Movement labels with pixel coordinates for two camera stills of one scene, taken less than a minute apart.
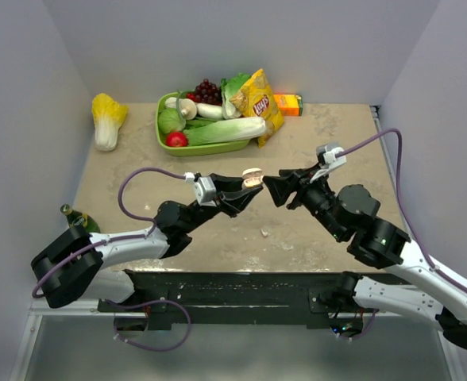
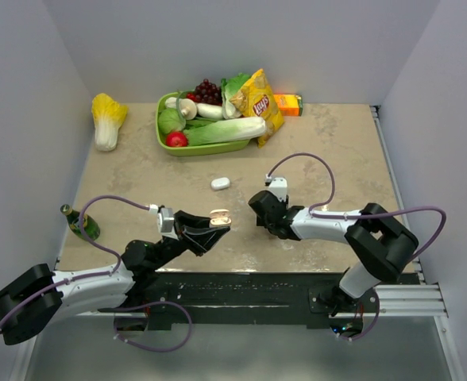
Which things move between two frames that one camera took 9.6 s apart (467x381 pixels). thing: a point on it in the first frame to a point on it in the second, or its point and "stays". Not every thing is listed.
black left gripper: [232, 202] to [196, 243]
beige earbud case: [252, 177] to [220, 217]
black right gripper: [280, 186] to [284, 203]
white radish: [210, 112] stays
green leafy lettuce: [229, 87] stays
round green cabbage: [170, 121] stays
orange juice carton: [289, 105] stays
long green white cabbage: [228, 131] stays
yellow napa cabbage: [108, 115] stays
